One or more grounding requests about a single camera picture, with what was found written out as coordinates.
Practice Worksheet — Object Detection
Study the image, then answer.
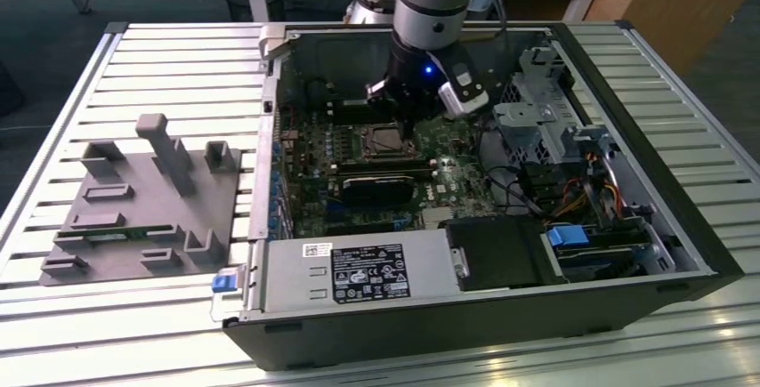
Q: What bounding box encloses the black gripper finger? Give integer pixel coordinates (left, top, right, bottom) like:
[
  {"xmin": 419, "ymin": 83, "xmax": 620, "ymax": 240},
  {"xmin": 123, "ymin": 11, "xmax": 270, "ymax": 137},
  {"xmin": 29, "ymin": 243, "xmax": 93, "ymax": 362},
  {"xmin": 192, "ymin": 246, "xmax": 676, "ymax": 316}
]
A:
[{"xmin": 399, "ymin": 113, "xmax": 422, "ymax": 149}]

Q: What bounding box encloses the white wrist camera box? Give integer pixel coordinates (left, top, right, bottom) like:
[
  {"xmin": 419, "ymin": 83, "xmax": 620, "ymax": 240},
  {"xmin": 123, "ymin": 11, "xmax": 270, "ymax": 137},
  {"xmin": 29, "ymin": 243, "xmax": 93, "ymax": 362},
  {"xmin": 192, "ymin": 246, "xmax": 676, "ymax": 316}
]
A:
[{"xmin": 435, "ymin": 60, "xmax": 493, "ymax": 120}]

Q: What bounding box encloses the silver power supply unit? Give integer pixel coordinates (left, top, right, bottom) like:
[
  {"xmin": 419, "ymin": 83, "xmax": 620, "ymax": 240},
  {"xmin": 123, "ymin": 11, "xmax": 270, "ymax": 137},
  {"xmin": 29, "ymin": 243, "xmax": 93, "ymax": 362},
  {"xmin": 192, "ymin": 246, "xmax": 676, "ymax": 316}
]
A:
[{"xmin": 240, "ymin": 230, "xmax": 463, "ymax": 317}]

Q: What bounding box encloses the black drive bay shroud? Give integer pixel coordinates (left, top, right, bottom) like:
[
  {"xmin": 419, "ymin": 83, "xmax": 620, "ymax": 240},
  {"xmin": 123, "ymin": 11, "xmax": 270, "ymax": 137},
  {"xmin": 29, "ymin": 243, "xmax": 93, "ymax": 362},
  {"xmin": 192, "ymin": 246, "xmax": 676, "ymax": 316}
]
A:
[{"xmin": 441, "ymin": 215, "xmax": 563, "ymax": 294}]

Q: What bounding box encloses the metal drive cage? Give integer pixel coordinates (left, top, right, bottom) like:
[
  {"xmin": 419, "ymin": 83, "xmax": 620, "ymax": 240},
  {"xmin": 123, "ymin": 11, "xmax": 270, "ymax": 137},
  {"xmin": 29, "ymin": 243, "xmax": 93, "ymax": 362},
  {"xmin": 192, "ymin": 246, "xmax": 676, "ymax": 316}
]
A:
[{"xmin": 490, "ymin": 46, "xmax": 620, "ymax": 166}]

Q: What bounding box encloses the metal socket cover frame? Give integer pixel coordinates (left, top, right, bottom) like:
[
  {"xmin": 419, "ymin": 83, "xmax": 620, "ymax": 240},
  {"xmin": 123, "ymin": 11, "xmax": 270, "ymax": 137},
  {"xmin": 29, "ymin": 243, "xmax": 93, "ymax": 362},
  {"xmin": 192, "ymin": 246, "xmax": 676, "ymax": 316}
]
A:
[{"xmin": 354, "ymin": 123, "xmax": 423, "ymax": 160}]

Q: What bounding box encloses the blue case latch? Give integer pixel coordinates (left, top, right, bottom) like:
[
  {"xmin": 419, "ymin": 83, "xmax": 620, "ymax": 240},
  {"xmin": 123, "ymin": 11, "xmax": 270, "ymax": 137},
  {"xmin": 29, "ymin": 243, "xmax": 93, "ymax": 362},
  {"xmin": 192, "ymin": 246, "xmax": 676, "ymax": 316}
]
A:
[{"xmin": 209, "ymin": 270, "xmax": 240, "ymax": 294}]

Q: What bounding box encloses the green RAM stick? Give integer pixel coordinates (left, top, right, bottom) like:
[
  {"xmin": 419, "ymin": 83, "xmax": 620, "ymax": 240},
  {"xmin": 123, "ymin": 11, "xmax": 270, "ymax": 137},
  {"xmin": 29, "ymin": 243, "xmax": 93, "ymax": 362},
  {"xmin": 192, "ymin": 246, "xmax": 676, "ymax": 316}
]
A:
[{"xmin": 81, "ymin": 225, "xmax": 176, "ymax": 242}]

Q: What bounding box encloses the yellow red wire bundle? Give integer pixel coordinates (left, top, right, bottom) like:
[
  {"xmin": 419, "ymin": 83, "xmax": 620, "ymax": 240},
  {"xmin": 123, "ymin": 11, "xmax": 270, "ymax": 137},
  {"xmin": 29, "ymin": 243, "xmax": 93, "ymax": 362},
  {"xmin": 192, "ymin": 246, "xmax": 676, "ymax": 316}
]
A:
[{"xmin": 557, "ymin": 150, "xmax": 628, "ymax": 220}]

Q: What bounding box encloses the grey case handle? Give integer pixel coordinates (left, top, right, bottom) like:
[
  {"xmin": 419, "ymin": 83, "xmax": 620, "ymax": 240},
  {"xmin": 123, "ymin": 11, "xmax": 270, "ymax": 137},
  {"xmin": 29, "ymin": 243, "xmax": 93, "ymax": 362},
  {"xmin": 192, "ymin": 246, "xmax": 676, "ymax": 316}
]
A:
[{"xmin": 256, "ymin": 23, "xmax": 302, "ymax": 64}]

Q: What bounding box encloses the CPU socket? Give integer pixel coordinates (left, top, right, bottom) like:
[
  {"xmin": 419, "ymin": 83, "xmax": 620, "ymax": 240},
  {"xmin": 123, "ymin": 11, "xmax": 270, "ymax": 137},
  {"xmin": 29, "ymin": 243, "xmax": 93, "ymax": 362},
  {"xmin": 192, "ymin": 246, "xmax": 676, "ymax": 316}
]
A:
[{"xmin": 351, "ymin": 122, "xmax": 427, "ymax": 162}]

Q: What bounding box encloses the black graphics card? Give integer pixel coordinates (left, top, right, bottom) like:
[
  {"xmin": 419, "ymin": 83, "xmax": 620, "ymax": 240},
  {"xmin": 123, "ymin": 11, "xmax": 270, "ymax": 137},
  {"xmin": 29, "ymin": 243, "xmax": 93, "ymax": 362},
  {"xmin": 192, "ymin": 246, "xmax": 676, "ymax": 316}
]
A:
[{"xmin": 336, "ymin": 173, "xmax": 418, "ymax": 206}]

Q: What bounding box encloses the green motherboard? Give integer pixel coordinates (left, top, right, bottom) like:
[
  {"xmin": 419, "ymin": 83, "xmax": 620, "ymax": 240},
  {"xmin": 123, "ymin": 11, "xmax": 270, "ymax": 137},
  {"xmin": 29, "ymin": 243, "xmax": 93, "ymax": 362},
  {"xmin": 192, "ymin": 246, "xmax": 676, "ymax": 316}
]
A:
[{"xmin": 275, "ymin": 101, "xmax": 523, "ymax": 237}]

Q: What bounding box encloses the silver heatsink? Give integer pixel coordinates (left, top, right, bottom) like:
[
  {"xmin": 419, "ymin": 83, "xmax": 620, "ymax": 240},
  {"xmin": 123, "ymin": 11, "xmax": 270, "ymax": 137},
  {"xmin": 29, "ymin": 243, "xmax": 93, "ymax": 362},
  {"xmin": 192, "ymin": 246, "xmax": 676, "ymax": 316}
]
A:
[{"xmin": 419, "ymin": 207, "xmax": 450, "ymax": 229}]

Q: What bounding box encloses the blue disk carrier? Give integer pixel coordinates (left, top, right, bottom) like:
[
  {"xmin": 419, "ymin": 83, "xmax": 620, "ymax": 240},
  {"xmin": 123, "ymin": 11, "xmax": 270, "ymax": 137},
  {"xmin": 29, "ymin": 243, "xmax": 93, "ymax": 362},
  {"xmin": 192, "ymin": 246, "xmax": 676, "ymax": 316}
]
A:
[{"xmin": 547, "ymin": 224, "xmax": 590, "ymax": 251}]

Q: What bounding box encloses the black open PC case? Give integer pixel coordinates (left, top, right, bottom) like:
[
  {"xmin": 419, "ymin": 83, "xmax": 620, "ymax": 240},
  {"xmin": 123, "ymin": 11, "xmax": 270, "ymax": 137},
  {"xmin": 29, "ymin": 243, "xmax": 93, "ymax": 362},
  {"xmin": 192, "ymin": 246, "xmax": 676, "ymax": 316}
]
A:
[{"xmin": 219, "ymin": 20, "xmax": 746, "ymax": 373}]

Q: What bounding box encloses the silver square CPU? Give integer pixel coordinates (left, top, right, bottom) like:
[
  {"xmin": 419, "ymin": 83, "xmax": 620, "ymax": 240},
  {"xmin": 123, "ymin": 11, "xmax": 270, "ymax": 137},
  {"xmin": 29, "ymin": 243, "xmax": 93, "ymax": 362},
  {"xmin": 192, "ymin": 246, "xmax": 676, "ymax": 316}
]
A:
[{"xmin": 368, "ymin": 130, "xmax": 406, "ymax": 150}]

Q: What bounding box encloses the grey parts rack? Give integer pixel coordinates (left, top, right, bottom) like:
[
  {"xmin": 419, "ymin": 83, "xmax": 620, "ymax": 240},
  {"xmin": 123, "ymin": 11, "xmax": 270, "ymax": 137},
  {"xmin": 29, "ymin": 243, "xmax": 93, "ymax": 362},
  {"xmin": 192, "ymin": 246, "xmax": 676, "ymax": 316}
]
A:
[{"xmin": 37, "ymin": 113, "xmax": 246, "ymax": 288}]

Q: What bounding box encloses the wooden cabinet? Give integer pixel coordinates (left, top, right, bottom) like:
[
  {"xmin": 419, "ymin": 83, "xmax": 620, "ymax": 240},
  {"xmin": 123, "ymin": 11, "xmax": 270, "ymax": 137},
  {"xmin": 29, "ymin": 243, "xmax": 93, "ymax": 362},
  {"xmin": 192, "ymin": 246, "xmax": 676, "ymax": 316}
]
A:
[{"xmin": 583, "ymin": 0, "xmax": 760, "ymax": 76}]

